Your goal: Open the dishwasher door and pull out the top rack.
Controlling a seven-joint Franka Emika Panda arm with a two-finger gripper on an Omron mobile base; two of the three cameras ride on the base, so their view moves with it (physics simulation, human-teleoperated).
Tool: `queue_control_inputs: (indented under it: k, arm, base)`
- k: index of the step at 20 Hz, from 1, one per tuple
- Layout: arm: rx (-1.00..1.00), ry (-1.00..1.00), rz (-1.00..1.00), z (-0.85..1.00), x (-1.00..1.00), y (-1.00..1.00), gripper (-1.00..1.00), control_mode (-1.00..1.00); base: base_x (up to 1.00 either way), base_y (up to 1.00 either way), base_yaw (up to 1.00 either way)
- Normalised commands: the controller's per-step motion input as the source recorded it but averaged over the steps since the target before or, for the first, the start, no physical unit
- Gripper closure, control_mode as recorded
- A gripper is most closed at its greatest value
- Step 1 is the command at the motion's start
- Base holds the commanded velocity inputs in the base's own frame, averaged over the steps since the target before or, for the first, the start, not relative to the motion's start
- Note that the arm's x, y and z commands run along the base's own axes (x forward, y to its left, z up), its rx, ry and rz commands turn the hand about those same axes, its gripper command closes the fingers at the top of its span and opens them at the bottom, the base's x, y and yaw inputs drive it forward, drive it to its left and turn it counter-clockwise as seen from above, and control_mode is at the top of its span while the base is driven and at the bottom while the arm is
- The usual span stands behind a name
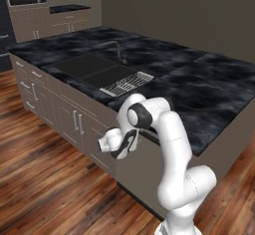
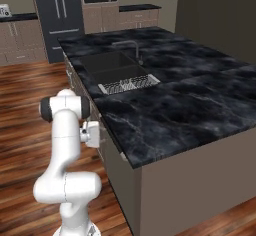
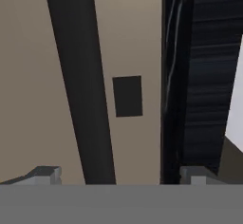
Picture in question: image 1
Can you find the dark curved sink tap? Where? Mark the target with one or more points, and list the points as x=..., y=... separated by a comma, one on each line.
x=117, y=48

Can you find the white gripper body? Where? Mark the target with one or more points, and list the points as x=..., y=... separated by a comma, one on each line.
x=123, y=152

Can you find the grey cupboard run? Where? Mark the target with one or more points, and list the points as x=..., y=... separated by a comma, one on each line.
x=50, y=21

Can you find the grey drawer front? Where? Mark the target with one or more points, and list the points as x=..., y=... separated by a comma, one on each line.
x=40, y=74
x=28, y=103
x=24, y=83
x=20, y=63

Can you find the grey cupboard door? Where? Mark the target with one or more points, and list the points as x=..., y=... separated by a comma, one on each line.
x=64, y=116
x=45, y=104
x=96, y=146

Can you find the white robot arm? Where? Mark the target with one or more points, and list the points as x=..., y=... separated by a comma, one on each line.
x=172, y=146

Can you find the grey dishwasher door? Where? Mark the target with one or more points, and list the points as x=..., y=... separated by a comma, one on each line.
x=139, y=179

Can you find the black kitchen sink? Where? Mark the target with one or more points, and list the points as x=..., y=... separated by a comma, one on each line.
x=86, y=68

